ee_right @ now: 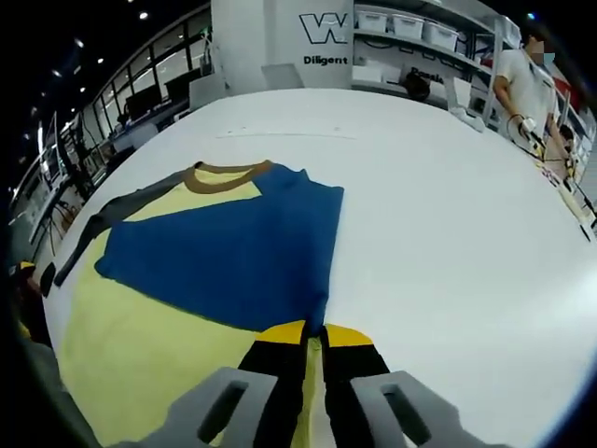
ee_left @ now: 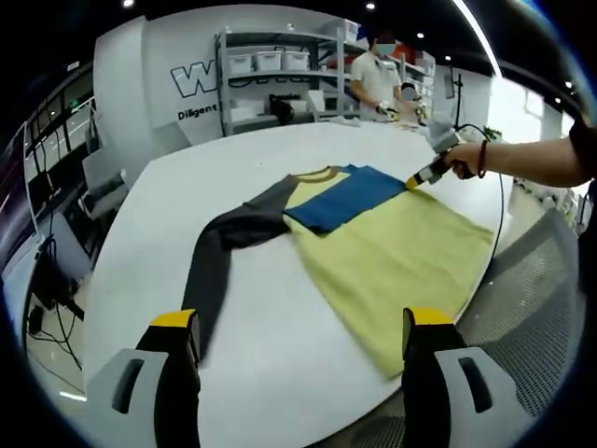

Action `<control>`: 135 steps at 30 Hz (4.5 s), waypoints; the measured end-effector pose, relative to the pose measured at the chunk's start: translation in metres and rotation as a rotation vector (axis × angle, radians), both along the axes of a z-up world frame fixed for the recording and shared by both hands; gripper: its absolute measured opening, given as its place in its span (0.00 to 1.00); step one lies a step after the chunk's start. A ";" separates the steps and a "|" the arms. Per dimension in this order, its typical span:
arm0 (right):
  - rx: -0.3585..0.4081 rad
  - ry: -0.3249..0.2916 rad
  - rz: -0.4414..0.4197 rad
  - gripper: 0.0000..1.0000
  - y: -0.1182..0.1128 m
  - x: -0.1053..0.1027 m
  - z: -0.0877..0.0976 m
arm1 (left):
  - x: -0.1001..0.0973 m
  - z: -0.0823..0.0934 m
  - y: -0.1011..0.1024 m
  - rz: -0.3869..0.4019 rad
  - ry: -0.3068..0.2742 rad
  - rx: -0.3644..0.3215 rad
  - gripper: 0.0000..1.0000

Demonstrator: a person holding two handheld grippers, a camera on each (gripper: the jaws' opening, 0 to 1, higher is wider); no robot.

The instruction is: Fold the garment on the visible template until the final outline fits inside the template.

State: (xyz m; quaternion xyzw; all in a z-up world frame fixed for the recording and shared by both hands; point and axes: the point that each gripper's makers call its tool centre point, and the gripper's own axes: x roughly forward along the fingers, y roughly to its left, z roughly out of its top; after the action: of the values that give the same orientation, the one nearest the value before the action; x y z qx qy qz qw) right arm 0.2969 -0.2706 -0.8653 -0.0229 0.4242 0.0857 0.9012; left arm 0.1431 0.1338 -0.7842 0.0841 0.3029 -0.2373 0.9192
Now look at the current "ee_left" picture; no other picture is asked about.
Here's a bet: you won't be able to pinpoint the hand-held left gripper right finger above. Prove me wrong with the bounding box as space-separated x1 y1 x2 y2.
401 306 532 448

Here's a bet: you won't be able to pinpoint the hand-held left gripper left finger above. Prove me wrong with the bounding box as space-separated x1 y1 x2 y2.
86 308 204 448

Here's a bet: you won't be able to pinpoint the yellow garment blue grey sleeves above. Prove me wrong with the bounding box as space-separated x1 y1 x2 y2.
180 163 495 380

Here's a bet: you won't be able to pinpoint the person's right hand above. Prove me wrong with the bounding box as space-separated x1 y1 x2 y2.
444 141 482 182

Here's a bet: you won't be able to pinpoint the black monitor stand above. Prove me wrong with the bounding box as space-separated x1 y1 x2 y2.
444 66 466 100

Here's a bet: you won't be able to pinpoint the grey mesh office chair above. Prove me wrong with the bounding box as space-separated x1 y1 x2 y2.
321 207 590 448

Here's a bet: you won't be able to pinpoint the person's black shirt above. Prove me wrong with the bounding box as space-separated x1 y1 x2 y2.
567 114 597 304

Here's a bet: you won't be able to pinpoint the black bag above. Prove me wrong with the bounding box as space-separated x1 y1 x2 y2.
269 99 296 126

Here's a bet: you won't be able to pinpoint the grey metal storage shelf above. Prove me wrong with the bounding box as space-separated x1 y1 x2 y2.
214 21 366 137

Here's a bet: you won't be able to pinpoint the white storage box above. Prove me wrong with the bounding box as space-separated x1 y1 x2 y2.
284 49 310 72
227 52 256 77
256 50 284 73

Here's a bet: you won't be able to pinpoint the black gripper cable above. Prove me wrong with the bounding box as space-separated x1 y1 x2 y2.
456 121 506 258

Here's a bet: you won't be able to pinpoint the black floor cables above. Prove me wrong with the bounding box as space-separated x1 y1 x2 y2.
25 298 88 372

